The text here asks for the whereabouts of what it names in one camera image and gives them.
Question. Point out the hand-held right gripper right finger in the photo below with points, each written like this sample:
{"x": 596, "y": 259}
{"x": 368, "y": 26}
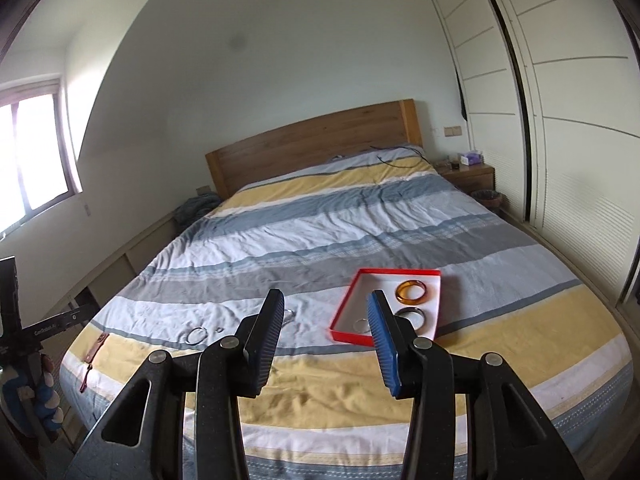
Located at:
{"x": 382, "y": 350}

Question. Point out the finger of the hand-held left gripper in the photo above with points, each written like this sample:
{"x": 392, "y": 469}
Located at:
{"x": 80, "y": 316}

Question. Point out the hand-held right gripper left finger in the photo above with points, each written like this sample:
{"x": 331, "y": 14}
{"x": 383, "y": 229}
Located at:
{"x": 266, "y": 355}

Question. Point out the thin silver hoop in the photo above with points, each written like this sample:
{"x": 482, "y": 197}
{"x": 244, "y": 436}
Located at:
{"x": 292, "y": 316}

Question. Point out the dark grey bangle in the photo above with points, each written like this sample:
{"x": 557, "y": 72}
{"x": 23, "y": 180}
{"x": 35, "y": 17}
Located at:
{"x": 420, "y": 321}

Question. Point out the red jewelry box tray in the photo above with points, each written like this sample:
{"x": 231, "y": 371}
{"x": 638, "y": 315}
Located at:
{"x": 350, "y": 310}

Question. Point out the orange bangle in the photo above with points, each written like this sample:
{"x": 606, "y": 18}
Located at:
{"x": 400, "y": 292}

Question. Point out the bed with striped duvet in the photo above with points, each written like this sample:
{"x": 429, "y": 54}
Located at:
{"x": 350, "y": 220}

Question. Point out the blue crumpled cloth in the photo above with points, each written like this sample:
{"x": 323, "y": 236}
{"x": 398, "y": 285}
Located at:
{"x": 197, "y": 207}

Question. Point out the window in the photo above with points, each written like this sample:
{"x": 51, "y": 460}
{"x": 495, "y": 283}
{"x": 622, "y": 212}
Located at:
{"x": 35, "y": 155}

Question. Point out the dark wastebasket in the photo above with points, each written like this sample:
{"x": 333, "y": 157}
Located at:
{"x": 487, "y": 199}

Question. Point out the wooden nightstand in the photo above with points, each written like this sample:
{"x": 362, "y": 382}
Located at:
{"x": 472, "y": 177}

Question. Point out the purple tissue box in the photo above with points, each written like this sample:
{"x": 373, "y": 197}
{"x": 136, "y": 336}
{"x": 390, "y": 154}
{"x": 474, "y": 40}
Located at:
{"x": 471, "y": 159}

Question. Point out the wooden bed headboard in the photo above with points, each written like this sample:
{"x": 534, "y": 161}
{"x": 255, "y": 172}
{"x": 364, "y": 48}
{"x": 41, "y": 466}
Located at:
{"x": 310, "y": 145}

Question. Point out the white sliding wardrobe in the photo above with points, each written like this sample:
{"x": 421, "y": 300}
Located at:
{"x": 565, "y": 110}

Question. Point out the low white wall cabinet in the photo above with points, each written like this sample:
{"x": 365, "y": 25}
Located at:
{"x": 140, "y": 250}

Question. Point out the wall socket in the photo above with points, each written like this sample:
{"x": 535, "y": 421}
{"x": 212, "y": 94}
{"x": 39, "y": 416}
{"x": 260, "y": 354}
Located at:
{"x": 203, "y": 190}

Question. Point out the wall switch panel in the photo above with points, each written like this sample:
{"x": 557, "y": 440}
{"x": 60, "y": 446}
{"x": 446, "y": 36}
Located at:
{"x": 452, "y": 131}

